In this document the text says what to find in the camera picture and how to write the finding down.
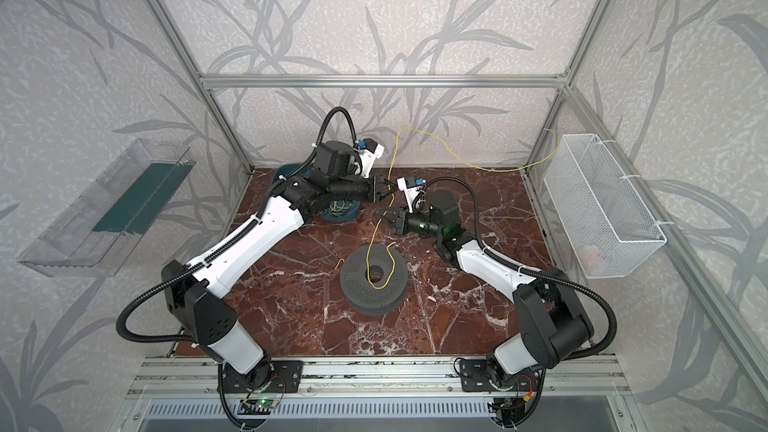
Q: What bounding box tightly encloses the grey perforated cable spool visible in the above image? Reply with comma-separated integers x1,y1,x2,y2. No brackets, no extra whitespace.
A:
340,244,409,316

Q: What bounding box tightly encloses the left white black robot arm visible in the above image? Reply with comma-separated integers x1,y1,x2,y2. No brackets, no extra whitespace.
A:
116,107,392,376

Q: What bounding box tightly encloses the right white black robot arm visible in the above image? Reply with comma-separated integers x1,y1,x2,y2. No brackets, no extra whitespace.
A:
381,177,618,383

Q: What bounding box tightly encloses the right teal plastic bin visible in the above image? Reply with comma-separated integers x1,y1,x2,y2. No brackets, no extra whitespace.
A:
320,200,360,223

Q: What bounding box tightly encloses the teal plastic bin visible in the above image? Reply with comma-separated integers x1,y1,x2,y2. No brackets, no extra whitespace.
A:
272,164,309,183
320,200,360,223

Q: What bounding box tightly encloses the left teal plastic bin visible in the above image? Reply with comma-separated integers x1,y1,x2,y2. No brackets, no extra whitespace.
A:
272,164,309,183

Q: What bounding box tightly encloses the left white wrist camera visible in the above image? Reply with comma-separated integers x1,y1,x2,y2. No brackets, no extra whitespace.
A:
355,138,385,179

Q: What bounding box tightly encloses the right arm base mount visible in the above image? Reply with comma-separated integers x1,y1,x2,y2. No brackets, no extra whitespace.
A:
454,358,542,393

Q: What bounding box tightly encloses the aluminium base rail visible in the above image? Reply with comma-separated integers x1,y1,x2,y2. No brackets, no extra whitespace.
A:
126,355,631,399

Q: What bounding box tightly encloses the white wire mesh basket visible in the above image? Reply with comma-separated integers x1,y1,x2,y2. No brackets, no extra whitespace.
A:
543,134,667,279

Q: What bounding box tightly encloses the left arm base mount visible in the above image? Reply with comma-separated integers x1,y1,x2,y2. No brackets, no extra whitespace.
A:
217,359,304,394

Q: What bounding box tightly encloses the clear acrylic wall shelf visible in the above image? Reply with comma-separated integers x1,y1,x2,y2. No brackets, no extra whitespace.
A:
18,139,196,278

